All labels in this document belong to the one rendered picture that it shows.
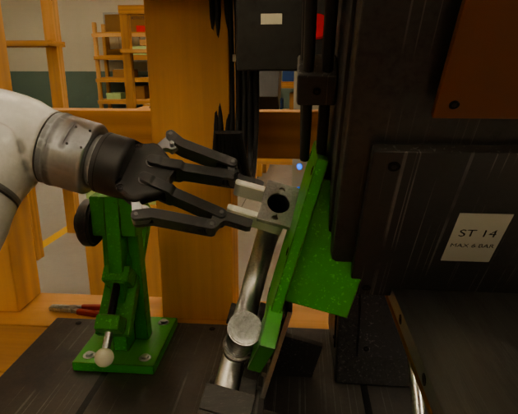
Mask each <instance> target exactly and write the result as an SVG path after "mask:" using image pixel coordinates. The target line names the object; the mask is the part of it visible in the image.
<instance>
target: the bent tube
mask: <svg viewBox="0 0 518 414"><path fill-rule="evenodd" d="M280 189H281V190H284V192H282V191H280ZM298 192H299V188H297V187H294V186H289V185H286V184H283V183H279V182H274V181H272V180H267V183H266V188H265V191H264V194H263V197H262V200H261V205H260V209H259V211H258V215H257V222H261V223H266V224H269V225H272V226H276V227H278V228H283V229H287V230H289V229H290V226H291V223H292V219H293V215H294V209H295V205H296V202H297V199H298ZM272 217H273V218H276V219H277V220H274V219H272ZM279 236H280V235H276V234H274V233H271V232H266V231H263V230H260V229H257V234H256V237H255V240H254V243H253V246H252V251H251V254H250V257H249V261H248V263H247V269H246V272H245V275H244V278H243V283H242V286H241V290H240V293H239V296H238V301H237V305H236V307H235V311H234V315H235V314H236V313H238V312H240V311H248V312H251V313H253V314H254V315H257V311H258V307H259V304H260V300H261V295H262V292H263V288H264V285H265V281H266V276H267V274H268V270H269V268H270V264H271V259H272V256H273V254H274V251H275V246H276V243H277V241H278V238H279ZM244 363H245V362H242V363H233V362H231V361H229V360H228V359H227V358H226V357H225V356H224V353H223V355H222V358H221V361H220V367H219V369H218V373H217V376H216V379H215V384H218V385H220V386H224V387H226V388H230V389H235V390H238V387H239V384H240V380H241V377H242V373H243V367H244Z"/></svg>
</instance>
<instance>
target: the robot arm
mask: <svg viewBox="0 0 518 414"><path fill-rule="evenodd" d="M165 152H169V153H171V154H174V153H175V154H177V155H179V156H181V157H183V158H185V159H189V160H191V161H193V162H195V163H199V164H201V165H197V164H192V163H184V162H183V161H182V160H180V159H171V158H170V157H169V156H168V155H167V154H166V153H165ZM202 165H204V166H202ZM183 181H185V182H195V183H201V184H206V185H211V186H221V187H226V188H232V189H234V195H235V196H241V197H243V198H247V199H250V200H255V201H259V202H261V200H262V197H263V194H264V191H265V188H266V187H265V186H263V185H264V182H263V181H262V180H259V179H256V178H252V177H248V176H244V175H242V174H240V173H239V170H238V160H237V159H236V158H233V157H231V156H228V155H226V154H222V153H220V152H218V151H215V150H213V149H209V148H207V147H205V146H202V145H199V144H196V143H194V142H191V141H190V140H185V139H183V138H182V137H181V136H180V135H179V134H178V133H176V132H175V131H173V130H168V131H166V137H165V138H164V139H163V140H162V141H161V142H159V143H158V144H155V143H150V144H142V143H141V142H139V141H137V140H134V139H132V138H129V137H126V136H120V135H118V134H114V133H112V132H108V130H107V128H106V126H105V125H103V124H101V123H98V122H93V121H91V120H87V119H84V118H81V117H76V116H73V115H72V114H70V113H62V112H59V111H58V110H55V109H53V108H50V107H49V106H48V105H47V104H45V103H43V102H42V101H39V100H37V99H34V98H31V97H29V96H27V95H23V94H19V93H17V92H14V91H10V90H4V89H0V250H1V249H2V246H3V244H4V242H5V240H6V238H7V235H8V233H9V230H10V227H11V224H12V220H13V218H14V216H15V213H16V211H17V209H18V207H19V205H20V204H21V202H22V201H23V200H24V198H25V197H26V196H27V194H28V193H29V192H30V191H31V190H32V189H33V188H34V187H35V186H36V185H37V183H38V182H42V183H43V184H45V185H48V186H56V187H59V188H62V189H65V190H69V191H74V192H76V193H80V194H86V193H88V192H90V191H94V192H98V193H100V194H104V195H107V196H112V197H114V198H120V199H123V200H125V201H126V202H127V203H128V204H129V205H131V206H132V212H131V218H132V224H133V226H134V227H136V228H143V227H149V226H156V227H160V228H167V229H172V230H177V231H181V232H189V233H193V234H198V235H202V236H207V237H213V236H214V235H215V234H216V232H217V231H218V230H219V228H223V227H224V226H229V227H231V228H236V229H239V230H242V231H244V232H250V230H251V227H253V228H257V229H260V230H263V231H266V232H271V233H274V234H276V235H280V234H281V232H282V229H283V228H278V227H276V226H272V225H269V224H266V223H261V222H257V215H258V212H256V211H252V210H250V209H245V208H242V207H239V206H237V205H231V204H229V205H228V207H227V210H226V209H224V208H222V207H219V206H218V205H215V204H212V203H211V202H209V201H206V200H203V199H201V198H199V197H197V196H194V195H192V194H190V193H187V192H185V191H182V190H180V189H178V188H177V187H176V186H175V185H173V184H172V183H173V182H183ZM157 200H158V201H160V202H162V203H165V204H167V205H173V206H176V207H178V208H180V209H183V210H185V211H187V212H189V213H191V214H195V215H196V216H194V215H190V214H181V213H177V212H173V211H168V210H164V209H155V208H150V207H149V206H147V205H144V204H147V203H150V202H153V201H157Z"/></svg>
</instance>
